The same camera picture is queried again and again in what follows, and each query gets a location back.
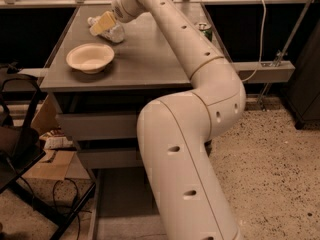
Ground black chair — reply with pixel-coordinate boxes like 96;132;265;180
0;66;96;240

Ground grey drawer cabinet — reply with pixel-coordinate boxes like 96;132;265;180
39;2;238;185

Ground dark cabinet at right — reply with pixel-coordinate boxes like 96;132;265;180
284;20;320;129

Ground clear plastic water bottle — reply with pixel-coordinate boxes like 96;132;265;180
87;16;125;44

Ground grey top drawer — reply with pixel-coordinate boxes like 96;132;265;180
56;111;137;141

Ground cardboard box pieces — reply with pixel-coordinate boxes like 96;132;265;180
24;96;89;180

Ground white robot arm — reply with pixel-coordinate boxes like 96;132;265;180
111;0;246;240

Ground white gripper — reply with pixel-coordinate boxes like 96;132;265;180
89;0;147;36

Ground black floor cable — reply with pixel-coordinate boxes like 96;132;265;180
19;177;93;240

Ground metal diagonal support rod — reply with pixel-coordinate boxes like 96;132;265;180
256;0;320;112

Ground white paper bowl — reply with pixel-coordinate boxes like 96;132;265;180
66;43;115;74

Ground white cable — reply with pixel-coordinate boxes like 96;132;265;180
241;0;267;83

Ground grey open bottom drawer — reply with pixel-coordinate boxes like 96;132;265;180
88;167;168;240

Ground green soda can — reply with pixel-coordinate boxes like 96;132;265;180
196;22;212;41

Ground grey middle drawer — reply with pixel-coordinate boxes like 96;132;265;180
77;148;143;169

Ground grey metal rail beam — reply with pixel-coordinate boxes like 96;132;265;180
233;61;295;84

